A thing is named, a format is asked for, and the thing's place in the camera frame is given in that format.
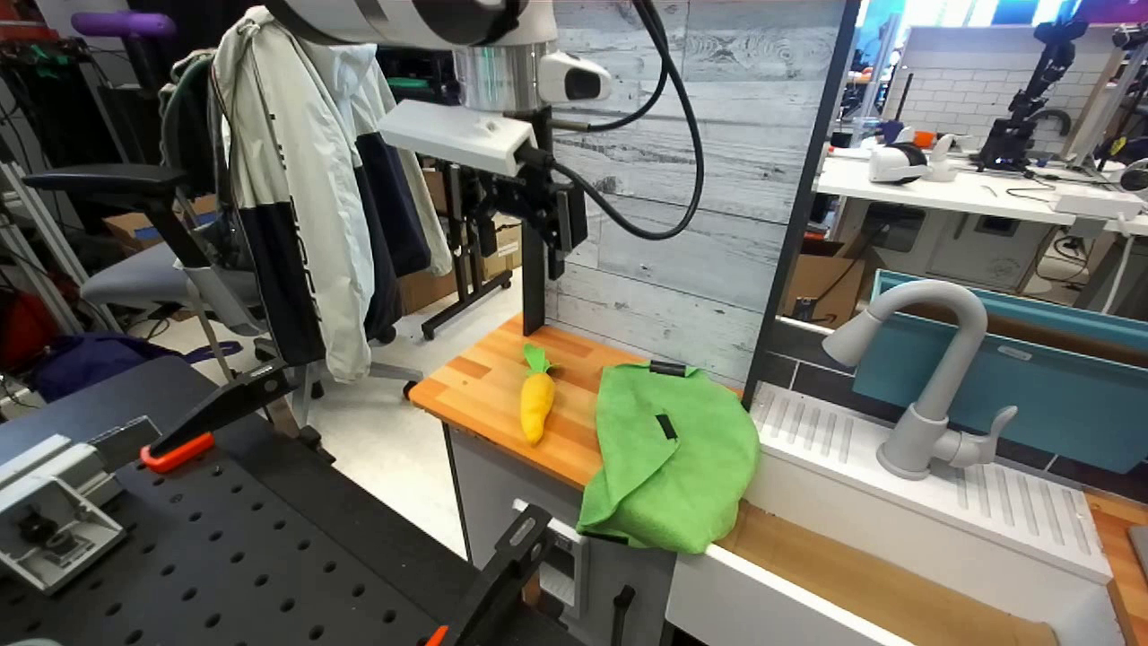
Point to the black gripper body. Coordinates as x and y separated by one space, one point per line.
568 217

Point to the yellow corn toy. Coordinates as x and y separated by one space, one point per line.
535 409

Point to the black background robot arm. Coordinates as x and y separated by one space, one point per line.
1029 108

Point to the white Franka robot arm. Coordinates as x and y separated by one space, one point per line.
395 19

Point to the green towel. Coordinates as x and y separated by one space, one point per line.
669 468

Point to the black floor stand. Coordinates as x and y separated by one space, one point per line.
472 265

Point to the wooden toy kitchen counter unit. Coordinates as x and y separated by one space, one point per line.
491 382

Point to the grey wood backsplash panel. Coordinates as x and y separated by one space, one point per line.
718 181

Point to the brown cardboard box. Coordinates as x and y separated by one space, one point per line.
828 288

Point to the white grey jacket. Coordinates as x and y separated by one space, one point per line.
301 181

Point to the white cabinet front plate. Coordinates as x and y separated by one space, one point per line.
624 593

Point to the white orange device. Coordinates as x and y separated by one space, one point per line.
909 159

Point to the long white lab table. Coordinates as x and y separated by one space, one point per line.
955 192

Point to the grey toy faucet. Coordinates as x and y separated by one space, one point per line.
944 382

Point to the grey padded chair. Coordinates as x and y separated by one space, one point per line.
132 275

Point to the white toy sink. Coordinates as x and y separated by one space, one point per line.
955 503

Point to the purple bag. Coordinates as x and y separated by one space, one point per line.
93 364

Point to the purple cushion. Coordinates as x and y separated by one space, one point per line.
120 23

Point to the teal plastic bin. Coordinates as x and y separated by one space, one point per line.
1054 398

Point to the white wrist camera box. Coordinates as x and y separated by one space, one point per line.
455 137

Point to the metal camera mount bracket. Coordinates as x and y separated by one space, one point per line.
57 540

